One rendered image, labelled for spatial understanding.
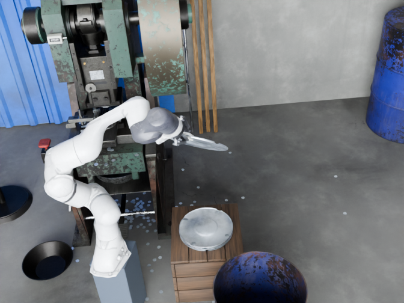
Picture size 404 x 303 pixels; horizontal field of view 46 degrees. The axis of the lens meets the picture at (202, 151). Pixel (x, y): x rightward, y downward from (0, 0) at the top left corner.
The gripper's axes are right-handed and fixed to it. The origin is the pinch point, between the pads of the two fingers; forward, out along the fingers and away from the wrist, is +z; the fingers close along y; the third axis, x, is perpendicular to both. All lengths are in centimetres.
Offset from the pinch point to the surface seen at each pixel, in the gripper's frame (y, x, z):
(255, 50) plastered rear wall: 102, 20, 171
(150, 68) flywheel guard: 28.4, 25.3, 0.5
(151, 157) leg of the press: -8, 37, 51
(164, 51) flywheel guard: 35.7, 18.3, -4.0
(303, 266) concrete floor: -51, -53, 96
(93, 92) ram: 18, 68, 28
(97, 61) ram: 34, 65, 19
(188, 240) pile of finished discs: -48, 4, 47
